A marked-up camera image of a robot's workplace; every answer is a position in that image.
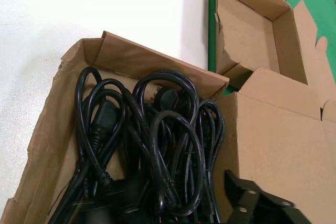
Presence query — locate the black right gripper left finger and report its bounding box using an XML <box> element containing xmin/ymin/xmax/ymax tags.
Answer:
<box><xmin>73</xmin><ymin>179</ymin><xmax>149</xmax><ymax>224</ymax></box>

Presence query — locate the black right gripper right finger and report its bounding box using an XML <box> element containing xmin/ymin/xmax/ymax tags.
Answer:
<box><xmin>224</xmin><ymin>170</ymin><xmax>295</xmax><ymax>224</ymax></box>

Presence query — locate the open brown cardboard box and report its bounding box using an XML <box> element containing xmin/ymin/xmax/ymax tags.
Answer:
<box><xmin>0</xmin><ymin>30</ymin><xmax>336</xmax><ymax>224</ymax></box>
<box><xmin>214</xmin><ymin>0</ymin><xmax>336</xmax><ymax>91</ymax></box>

